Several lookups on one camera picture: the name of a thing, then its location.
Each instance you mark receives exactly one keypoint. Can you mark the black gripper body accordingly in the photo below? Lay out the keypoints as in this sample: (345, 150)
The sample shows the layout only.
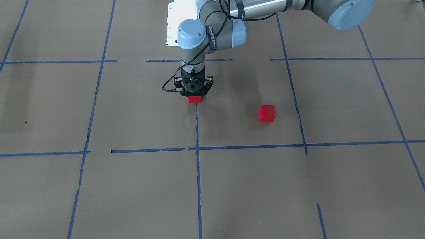
(178, 82)

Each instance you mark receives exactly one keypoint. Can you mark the red wooden cube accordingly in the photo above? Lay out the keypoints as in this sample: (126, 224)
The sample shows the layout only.
(194, 99)
(267, 113)

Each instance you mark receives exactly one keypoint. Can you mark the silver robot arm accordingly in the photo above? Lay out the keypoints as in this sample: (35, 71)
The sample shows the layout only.
(206, 26)

